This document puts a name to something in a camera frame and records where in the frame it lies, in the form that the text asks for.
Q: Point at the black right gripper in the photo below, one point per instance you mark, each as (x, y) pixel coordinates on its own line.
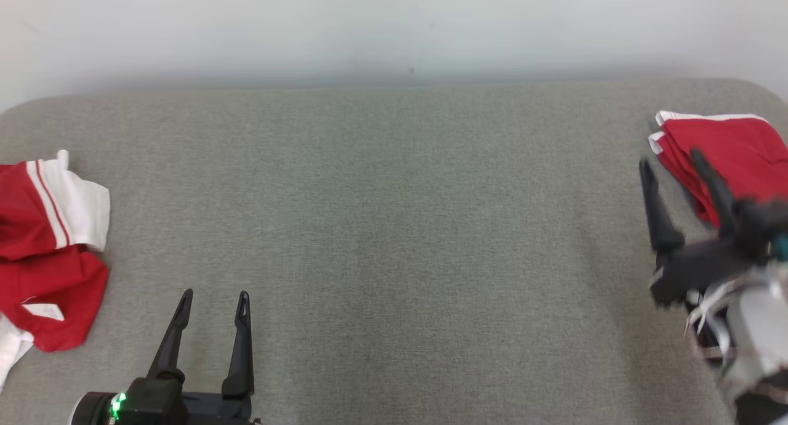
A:
(702, 271)

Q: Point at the red white shirt with label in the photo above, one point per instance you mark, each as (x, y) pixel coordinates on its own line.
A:
(49, 277)

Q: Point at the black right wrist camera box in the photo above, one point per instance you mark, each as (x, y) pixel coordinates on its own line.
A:
(760, 225)

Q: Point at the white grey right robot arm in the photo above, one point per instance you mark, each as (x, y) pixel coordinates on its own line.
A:
(763, 332)

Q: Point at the red shorts with white stripe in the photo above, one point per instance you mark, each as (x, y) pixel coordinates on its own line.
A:
(739, 148)

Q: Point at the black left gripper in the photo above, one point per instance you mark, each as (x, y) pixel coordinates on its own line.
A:
(166, 406)

